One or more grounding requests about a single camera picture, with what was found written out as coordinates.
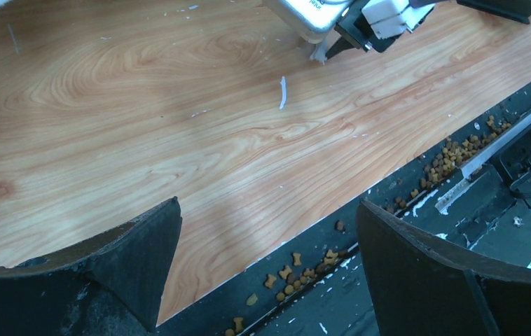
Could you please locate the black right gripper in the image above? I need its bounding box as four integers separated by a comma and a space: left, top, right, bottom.
326, 0, 531, 60

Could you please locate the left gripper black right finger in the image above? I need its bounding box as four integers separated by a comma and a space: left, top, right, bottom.
356, 199, 531, 335

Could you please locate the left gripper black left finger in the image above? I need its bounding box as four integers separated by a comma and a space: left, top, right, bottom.
0, 197, 182, 335

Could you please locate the pink unicorn drawstring bag blanket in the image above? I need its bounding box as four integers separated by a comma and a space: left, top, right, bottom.
0, 1, 327, 265

